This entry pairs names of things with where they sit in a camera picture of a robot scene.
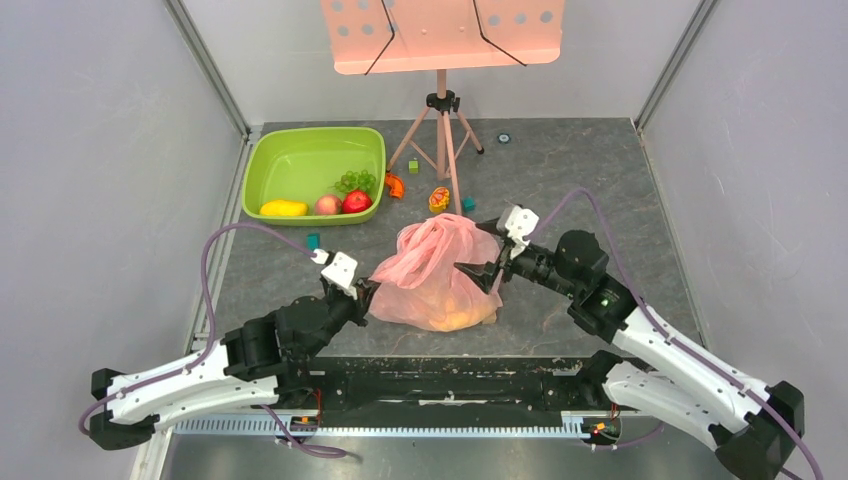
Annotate pink plastic bag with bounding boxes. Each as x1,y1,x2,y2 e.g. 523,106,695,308
369,214,501,332

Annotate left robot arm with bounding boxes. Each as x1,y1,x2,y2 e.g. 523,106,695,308
81,278,380,451

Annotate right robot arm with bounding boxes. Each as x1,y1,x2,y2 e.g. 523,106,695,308
455,220,804,479

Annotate yellow fruit in bag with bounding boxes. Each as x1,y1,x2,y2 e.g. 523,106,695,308
428,293,503,332

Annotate red fake apple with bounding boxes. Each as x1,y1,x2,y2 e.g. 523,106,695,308
341,189,373,214

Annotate pink fake peach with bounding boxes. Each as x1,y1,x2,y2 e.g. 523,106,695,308
313,194,343,216

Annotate green fake grapes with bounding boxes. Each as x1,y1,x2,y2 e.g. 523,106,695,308
333,170,377,195

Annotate yellow fake mango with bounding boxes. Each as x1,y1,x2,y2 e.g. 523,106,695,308
259,199,310,217

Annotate teal cube near stand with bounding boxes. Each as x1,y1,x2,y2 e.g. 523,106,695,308
461,197,476,212

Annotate yellow butterfly toy block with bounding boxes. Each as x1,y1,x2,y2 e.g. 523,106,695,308
428,186,450,214

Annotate teal cube near basin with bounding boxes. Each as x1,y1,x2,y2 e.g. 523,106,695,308
307,233,321,250

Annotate orange arch toy block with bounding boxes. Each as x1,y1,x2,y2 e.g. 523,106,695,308
384,171,405,199

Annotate green plastic basin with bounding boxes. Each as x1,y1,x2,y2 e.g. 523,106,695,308
241,126,387,227

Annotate pink music stand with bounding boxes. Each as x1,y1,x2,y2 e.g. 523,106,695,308
320,0,566,200

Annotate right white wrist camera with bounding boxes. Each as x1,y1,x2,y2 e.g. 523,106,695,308
497,205,539,259

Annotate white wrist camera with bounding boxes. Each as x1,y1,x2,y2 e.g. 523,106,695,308
497,205,539,259
312,248,358,300

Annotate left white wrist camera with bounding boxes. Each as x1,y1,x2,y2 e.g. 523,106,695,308
312,248,358,300

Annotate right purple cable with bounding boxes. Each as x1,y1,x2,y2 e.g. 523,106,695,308
526,188,825,480

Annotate purple cable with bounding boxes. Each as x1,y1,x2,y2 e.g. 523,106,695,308
526,188,825,480
78,222,349,460

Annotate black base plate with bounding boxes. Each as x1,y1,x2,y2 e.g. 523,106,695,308
275,357,612,428

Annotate white cable duct rail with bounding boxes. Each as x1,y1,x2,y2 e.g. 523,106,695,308
173,411,586,439

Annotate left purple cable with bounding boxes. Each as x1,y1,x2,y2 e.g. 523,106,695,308
78,222,349,460

